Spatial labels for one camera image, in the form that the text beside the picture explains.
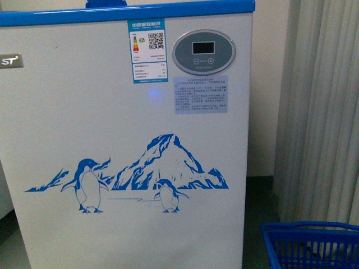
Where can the blue plastic shopping basket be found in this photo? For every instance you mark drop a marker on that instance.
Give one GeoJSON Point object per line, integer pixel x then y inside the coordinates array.
{"type": "Point", "coordinates": [311, 244]}

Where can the white pleated curtain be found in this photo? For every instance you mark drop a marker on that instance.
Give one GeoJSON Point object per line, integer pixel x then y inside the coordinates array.
{"type": "Point", "coordinates": [316, 155]}

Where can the white chest freezer blue trim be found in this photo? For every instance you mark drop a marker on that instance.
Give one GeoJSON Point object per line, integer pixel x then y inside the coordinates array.
{"type": "Point", "coordinates": [124, 133]}

